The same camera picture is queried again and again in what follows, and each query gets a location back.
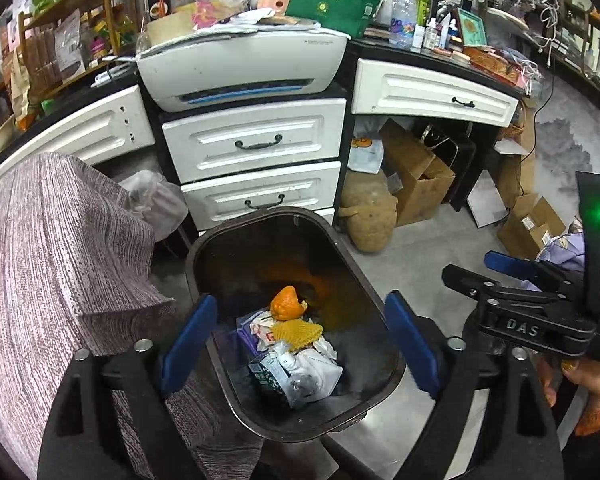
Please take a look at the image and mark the open cardboard box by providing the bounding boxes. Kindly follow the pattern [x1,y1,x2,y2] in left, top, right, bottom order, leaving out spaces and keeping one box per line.
[380,119,456,227]

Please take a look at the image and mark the purple floral cloth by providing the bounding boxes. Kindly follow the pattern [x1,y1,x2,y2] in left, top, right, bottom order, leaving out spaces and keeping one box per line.
[536,219,588,291]

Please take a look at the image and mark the stack of papers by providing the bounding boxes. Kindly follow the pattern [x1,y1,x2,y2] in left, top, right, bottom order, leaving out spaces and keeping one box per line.
[140,10,321,56]

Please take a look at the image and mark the tan burlap sack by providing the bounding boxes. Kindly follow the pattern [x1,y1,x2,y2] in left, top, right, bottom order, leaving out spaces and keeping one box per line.
[340,167,398,253]

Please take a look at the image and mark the long white drawer front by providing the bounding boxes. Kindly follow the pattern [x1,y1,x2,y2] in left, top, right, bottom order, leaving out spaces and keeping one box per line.
[0,85,157,196]

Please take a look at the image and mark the green white packet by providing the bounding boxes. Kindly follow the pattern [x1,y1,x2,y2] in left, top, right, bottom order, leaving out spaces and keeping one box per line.
[247,352,285,398]

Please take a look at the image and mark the person's right hand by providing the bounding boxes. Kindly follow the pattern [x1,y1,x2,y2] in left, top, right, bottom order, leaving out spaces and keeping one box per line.
[535,355,600,412]

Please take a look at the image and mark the dark brown trash bin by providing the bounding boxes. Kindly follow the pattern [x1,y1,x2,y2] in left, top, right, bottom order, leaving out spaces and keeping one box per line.
[185,206,407,443]

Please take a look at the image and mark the white cables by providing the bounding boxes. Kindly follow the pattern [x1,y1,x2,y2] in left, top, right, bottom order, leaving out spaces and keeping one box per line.
[520,0,561,68]

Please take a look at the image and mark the white paper bag red print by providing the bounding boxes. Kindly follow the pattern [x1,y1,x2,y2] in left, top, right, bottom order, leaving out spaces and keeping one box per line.
[237,310,281,353]

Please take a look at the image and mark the clear plastic bag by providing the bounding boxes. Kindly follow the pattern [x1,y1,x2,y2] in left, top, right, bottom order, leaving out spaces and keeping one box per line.
[120,170,188,236]

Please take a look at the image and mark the white paper bag orange print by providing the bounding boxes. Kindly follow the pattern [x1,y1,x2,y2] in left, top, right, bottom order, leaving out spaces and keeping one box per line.
[349,135,385,173]

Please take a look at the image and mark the small cardboard box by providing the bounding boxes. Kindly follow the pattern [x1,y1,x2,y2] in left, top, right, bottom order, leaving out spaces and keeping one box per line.
[497,194,567,260]

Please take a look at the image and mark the wide white drawer black handle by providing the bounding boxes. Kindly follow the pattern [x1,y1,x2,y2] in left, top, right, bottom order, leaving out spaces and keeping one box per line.
[352,58,520,127]

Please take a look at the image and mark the sunflower picture frame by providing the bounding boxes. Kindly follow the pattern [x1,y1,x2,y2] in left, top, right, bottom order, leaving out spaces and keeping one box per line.
[455,7,486,48]

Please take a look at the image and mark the yellow foam fruit net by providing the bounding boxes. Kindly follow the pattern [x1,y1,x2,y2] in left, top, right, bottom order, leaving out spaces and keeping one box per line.
[271,320,325,353]

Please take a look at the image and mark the white printer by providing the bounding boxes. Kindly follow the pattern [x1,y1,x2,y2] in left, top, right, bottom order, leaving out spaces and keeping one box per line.
[137,30,349,113]

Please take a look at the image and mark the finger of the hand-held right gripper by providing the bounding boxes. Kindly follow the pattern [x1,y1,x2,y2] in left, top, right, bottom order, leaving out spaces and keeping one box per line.
[484,250,571,287]
[441,264,547,307]

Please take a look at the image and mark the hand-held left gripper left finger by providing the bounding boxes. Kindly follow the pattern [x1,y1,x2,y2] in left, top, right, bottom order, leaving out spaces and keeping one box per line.
[37,294,218,480]

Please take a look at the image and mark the orange peel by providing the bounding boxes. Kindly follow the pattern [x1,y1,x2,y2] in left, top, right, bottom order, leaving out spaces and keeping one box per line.
[270,285,311,322]

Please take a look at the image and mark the clear water bottle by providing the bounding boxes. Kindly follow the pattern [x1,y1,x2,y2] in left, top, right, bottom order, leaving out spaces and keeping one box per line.
[390,0,415,48]

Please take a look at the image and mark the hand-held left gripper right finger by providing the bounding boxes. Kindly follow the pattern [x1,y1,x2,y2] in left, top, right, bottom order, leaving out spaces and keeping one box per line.
[384,290,566,480]

